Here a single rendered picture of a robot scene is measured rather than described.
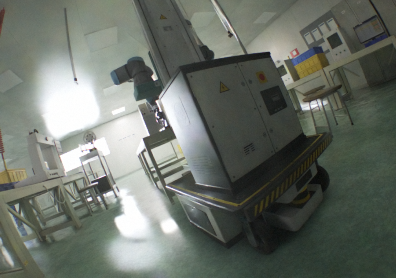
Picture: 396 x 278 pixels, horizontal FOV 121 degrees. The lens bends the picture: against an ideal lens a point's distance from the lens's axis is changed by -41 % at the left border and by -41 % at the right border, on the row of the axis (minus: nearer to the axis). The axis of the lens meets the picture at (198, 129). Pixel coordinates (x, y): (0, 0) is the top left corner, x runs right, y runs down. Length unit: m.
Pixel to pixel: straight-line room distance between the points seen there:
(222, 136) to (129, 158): 8.75
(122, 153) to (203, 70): 8.77
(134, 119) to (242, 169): 8.97
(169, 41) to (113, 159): 8.41
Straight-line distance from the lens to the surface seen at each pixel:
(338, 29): 3.51
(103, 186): 4.15
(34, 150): 2.77
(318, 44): 5.45
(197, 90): 0.68
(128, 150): 9.35
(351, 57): 3.23
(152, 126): 2.44
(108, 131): 9.52
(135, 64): 1.31
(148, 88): 1.21
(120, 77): 1.33
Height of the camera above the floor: 0.59
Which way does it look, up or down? 1 degrees up
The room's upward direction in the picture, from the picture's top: 23 degrees counter-clockwise
